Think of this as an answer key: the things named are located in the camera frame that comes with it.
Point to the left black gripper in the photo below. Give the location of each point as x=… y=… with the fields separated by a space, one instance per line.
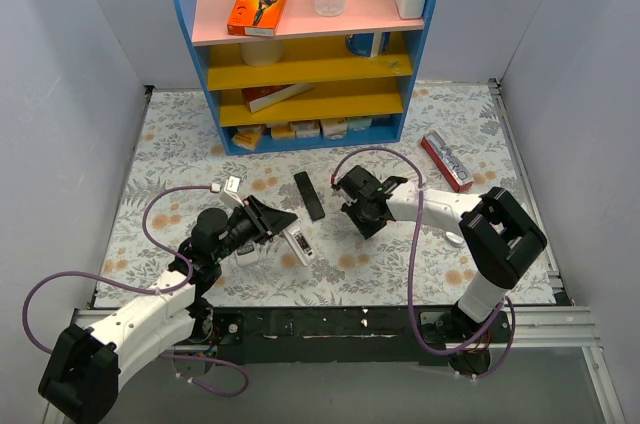
x=256 y=219

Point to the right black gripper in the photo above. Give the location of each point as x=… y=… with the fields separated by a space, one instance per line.
x=358 y=219

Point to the black slim remote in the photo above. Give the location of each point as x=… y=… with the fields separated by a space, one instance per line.
x=309 y=196

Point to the small white remote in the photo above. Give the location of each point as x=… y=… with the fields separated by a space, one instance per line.
x=300 y=244

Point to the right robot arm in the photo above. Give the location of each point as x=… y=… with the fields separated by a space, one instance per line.
x=502 y=238

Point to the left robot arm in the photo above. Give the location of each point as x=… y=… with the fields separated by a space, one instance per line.
x=89 y=366

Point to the grey white remote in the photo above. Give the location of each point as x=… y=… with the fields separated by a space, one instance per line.
x=247 y=256

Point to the white remote battery cover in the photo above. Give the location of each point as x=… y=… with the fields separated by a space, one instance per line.
x=455 y=239

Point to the yellow soap box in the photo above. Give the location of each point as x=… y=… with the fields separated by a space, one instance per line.
x=248 y=141

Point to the pale green small box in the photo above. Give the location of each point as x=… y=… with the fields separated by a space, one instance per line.
x=357 y=124

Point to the red toothpaste box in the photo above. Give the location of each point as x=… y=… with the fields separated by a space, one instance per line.
x=458 y=177

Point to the white orange small box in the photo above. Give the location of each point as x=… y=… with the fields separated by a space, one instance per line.
x=306 y=129

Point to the floral table mat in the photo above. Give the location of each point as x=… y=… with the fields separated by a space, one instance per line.
x=179 y=153

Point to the red white book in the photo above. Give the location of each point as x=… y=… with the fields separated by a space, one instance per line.
x=259 y=98

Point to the blue wooden shelf unit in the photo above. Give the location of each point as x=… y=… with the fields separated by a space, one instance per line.
x=346 y=85

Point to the blue white tin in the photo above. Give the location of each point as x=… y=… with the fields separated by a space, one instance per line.
x=368 y=45

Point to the orange razor box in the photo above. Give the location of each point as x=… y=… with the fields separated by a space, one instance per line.
x=255 y=18

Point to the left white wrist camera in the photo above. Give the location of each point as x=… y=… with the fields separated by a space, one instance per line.
x=228 y=192

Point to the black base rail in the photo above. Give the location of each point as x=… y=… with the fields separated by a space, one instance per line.
x=267 y=335

